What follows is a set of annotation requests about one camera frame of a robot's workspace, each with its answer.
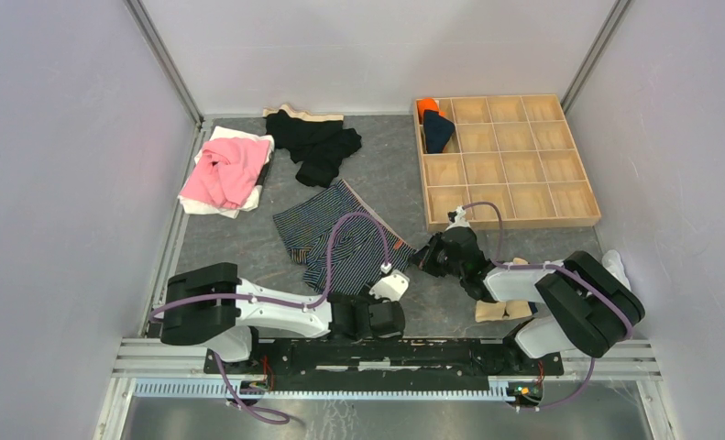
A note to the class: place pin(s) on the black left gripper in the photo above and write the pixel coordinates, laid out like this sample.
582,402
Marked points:
367,297

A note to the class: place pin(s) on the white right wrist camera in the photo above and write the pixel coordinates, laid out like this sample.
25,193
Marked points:
457,218

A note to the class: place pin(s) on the navy rolled garment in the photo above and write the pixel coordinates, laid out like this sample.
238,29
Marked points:
438,131

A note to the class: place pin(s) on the beige garment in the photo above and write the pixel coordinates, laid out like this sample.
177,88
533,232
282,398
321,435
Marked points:
502,310

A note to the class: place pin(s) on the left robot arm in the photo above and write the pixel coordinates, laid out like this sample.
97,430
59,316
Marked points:
213,307

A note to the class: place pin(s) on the wooden compartment tray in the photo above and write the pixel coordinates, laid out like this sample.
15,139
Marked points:
512,160

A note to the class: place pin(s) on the orange rolled garment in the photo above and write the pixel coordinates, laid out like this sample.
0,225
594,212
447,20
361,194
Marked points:
425,105

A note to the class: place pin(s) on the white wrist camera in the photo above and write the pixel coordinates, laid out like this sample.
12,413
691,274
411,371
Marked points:
392,284
457,218

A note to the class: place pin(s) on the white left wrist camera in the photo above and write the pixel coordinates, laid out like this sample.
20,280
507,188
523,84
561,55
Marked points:
392,284

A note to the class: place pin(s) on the black underwear pile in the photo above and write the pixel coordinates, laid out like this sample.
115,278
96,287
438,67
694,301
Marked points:
320,147

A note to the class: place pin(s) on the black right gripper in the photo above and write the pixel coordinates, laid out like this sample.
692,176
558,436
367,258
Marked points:
423,258

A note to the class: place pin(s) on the navy striped boxer underwear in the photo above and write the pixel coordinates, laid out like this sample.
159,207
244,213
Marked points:
362,242

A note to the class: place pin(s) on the white black garment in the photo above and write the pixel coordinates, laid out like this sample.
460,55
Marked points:
612,263

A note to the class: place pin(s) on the pink garment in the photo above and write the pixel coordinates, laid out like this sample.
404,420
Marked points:
226,172

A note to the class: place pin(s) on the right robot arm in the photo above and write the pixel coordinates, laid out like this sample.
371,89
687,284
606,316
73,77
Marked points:
589,309

